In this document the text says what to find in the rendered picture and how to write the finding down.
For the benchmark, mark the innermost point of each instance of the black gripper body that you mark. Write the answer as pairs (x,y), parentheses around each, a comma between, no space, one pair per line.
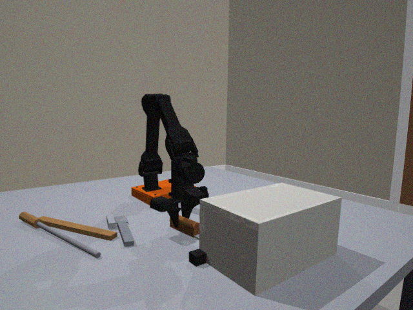
(162,204)

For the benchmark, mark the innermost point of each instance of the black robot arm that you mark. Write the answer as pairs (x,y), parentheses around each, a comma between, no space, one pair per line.
(178,144)

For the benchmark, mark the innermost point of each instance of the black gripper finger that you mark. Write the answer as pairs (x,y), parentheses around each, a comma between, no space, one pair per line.
(186,209)
(174,216)

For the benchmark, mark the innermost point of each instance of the grey metal rod with wooden handle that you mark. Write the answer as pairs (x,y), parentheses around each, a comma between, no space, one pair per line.
(37,223)

